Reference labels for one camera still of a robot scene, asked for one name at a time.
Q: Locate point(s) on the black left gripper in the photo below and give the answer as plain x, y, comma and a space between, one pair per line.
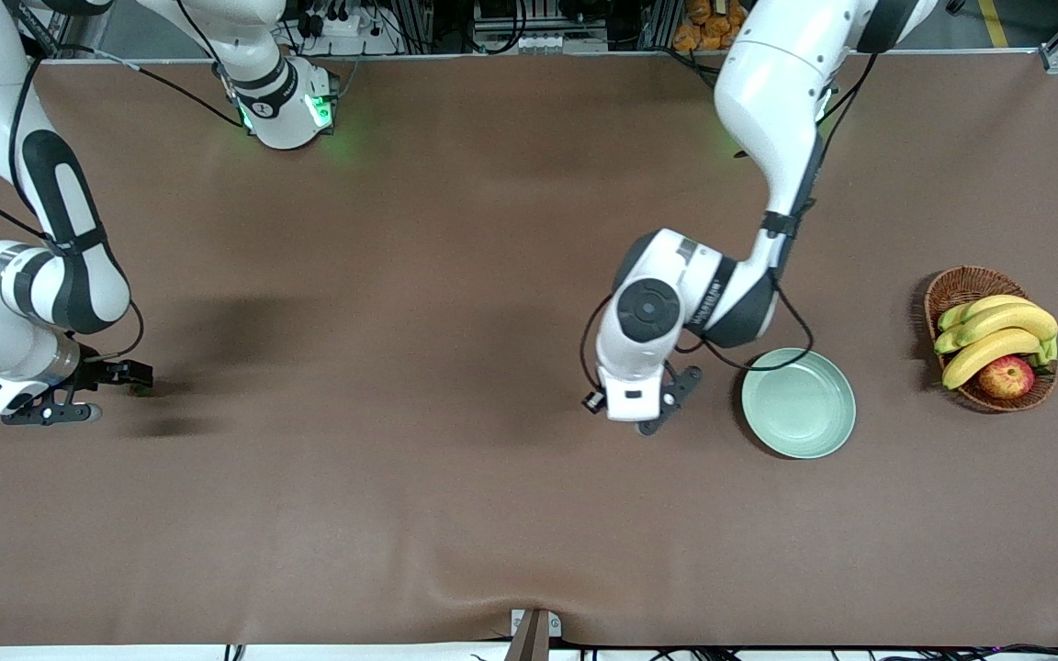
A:
594, 409

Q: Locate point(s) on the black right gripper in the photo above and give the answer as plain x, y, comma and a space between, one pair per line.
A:
95, 374

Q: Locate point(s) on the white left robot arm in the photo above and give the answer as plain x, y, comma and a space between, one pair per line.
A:
768, 92

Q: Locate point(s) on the pale green round plate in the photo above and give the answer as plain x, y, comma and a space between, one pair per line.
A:
798, 413

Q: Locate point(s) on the brown table cloth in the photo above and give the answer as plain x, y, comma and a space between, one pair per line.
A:
492, 514

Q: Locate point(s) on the grey metal bar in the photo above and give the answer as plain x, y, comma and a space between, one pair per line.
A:
529, 643

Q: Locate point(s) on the brown wicker basket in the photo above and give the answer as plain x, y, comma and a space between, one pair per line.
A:
961, 286

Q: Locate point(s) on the bag of orange buns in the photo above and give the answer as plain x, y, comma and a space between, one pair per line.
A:
703, 32

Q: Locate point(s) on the yellow green banana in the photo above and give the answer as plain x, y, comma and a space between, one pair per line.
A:
1016, 319
988, 303
988, 353

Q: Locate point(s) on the red yellow apple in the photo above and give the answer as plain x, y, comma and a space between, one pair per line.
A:
1007, 378

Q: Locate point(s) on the white power strip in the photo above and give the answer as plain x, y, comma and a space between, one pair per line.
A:
368, 41

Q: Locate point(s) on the white table edge bracket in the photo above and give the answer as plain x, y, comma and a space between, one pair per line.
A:
555, 626

